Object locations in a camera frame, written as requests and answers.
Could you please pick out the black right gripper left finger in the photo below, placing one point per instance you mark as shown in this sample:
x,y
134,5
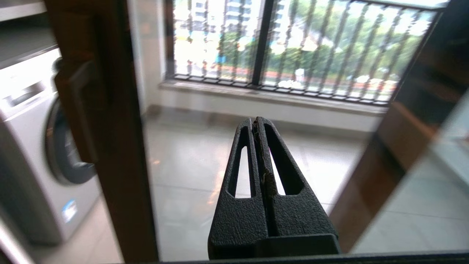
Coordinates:
x,y
238,220

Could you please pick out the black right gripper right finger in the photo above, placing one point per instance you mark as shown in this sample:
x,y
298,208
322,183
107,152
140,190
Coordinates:
x,y
300,220

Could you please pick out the dark framed sliding glass door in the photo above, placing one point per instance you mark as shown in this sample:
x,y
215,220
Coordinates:
x,y
121,146

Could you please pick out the dark framed fixed glass door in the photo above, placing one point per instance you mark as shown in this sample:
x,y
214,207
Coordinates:
x,y
395,146

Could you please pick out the long stone window sill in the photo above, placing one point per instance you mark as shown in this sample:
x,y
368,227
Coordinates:
x,y
274,97

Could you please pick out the black balcony railing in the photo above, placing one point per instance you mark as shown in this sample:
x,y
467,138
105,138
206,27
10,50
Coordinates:
x,y
329,55

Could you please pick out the highrise building outside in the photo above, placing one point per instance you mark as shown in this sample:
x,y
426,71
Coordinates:
x,y
234,11

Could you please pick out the white front-load washing machine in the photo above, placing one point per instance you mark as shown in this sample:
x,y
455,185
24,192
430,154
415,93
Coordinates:
x,y
25,146

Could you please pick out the black window frame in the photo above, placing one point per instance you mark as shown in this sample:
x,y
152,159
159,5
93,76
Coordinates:
x,y
264,36

